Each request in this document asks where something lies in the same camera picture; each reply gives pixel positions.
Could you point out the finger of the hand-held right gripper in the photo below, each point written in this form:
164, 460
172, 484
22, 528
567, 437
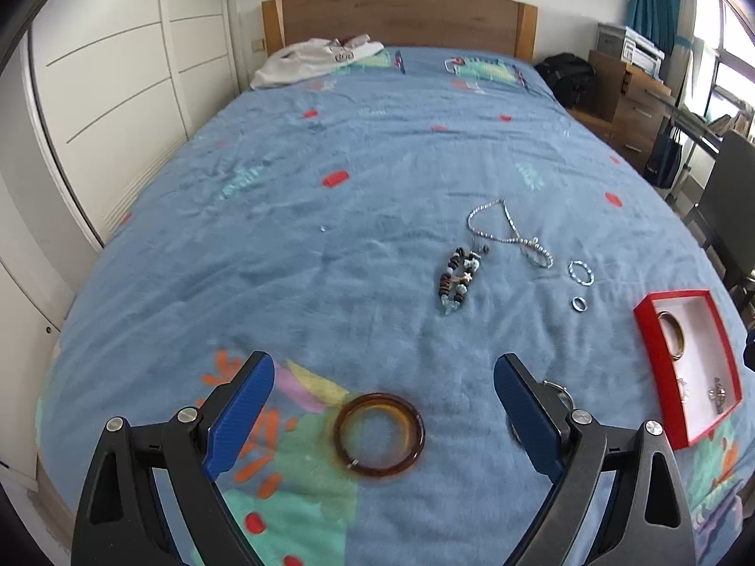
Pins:
750, 349

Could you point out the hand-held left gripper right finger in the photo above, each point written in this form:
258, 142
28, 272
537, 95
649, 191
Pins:
528, 412

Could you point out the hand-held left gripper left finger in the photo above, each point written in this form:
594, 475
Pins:
242, 412

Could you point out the silver wrist watch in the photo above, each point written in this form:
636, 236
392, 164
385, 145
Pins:
718, 395

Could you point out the dark brown bangle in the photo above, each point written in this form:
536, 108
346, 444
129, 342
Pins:
684, 345

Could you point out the twisted silver hoop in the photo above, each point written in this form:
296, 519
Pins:
684, 390

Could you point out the red cardboard box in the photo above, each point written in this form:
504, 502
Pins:
663, 377

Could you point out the amber bangle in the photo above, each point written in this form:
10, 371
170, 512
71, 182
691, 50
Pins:
383, 470

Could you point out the thin silver bangle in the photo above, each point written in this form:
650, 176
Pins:
557, 386

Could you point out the dark grey chair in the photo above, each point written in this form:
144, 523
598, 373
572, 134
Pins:
728, 188

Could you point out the blue paper bag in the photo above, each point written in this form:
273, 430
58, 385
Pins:
663, 159

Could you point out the glass desk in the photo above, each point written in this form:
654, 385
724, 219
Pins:
690, 121

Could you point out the wooden dresser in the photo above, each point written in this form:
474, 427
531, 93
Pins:
631, 109

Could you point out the window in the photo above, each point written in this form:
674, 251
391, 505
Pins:
731, 71

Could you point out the white printer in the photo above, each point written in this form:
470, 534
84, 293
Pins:
628, 47

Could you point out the black bag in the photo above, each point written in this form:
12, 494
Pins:
565, 78

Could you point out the white cloth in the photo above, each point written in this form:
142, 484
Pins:
301, 65

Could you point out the teal curtain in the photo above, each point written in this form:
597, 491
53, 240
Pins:
652, 6

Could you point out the white wardrobe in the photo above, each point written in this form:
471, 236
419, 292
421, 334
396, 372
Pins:
118, 59

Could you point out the wooden headboard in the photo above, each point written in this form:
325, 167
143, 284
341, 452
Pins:
401, 17

